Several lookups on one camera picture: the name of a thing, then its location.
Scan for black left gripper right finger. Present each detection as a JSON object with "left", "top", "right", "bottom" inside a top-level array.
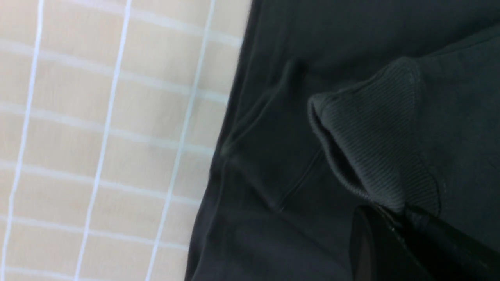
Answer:
[{"left": 405, "top": 207, "right": 500, "bottom": 281}]

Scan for beige checked tablecloth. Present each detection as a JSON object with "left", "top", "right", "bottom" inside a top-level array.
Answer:
[{"left": 0, "top": 0, "right": 250, "bottom": 281}]

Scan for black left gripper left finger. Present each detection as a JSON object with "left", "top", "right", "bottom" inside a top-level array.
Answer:
[{"left": 349, "top": 206, "right": 434, "bottom": 281}]

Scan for dark gray long-sleeved shirt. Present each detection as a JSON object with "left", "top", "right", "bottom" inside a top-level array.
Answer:
[{"left": 185, "top": 0, "right": 499, "bottom": 281}]

